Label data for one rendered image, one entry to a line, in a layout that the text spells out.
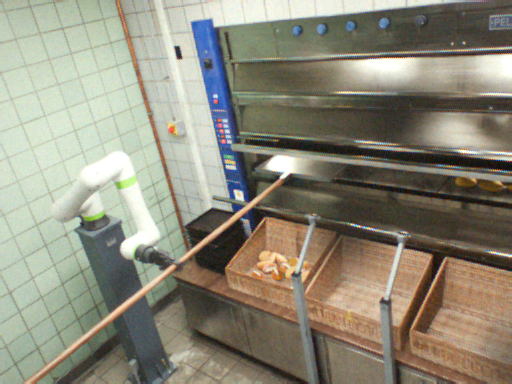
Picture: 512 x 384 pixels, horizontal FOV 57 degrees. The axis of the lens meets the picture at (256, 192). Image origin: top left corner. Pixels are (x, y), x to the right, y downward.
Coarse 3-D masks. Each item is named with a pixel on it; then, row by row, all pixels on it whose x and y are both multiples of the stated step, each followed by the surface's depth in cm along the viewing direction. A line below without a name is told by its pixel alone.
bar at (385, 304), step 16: (256, 208) 265; (272, 208) 258; (336, 224) 233; (352, 224) 228; (400, 240) 213; (304, 256) 240; (400, 256) 212; (304, 304) 245; (384, 304) 206; (304, 320) 247; (384, 320) 211; (304, 336) 253; (384, 336) 215; (384, 352) 220
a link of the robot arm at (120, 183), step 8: (112, 152) 236; (120, 152) 235; (112, 160) 230; (120, 160) 232; (128, 160) 236; (120, 168) 232; (128, 168) 235; (120, 176) 234; (128, 176) 236; (120, 184) 236; (128, 184) 236
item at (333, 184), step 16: (256, 176) 309; (272, 176) 299; (368, 192) 259; (384, 192) 253; (400, 192) 247; (416, 192) 244; (432, 192) 241; (464, 208) 228; (480, 208) 223; (496, 208) 218
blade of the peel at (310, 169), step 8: (272, 160) 318; (280, 160) 315; (288, 160) 312; (296, 160) 310; (304, 160) 307; (312, 160) 305; (256, 168) 305; (264, 168) 308; (272, 168) 306; (280, 168) 303; (288, 168) 301; (296, 168) 298; (304, 168) 296; (312, 168) 294; (320, 168) 292; (328, 168) 289; (336, 168) 287; (296, 176) 287; (304, 176) 283; (312, 176) 279; (320, 176) 276; (328, 176) 280
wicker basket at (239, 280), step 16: (272, 224) 316; (288, 224) 307; (256, 240) 313; (272, 240) 318; (288, 240) 310; (304, 240) 301; (320, 240) 294; (240, 256) 302; (256, 256) 316; (288, 256) 312; (320, 256) 274; (240, 272) 285; (240, 288) 292; (256, 288) 282; (272, 288) 272; (288, 288) 263; (304, 288) 265; (288, 304) 270
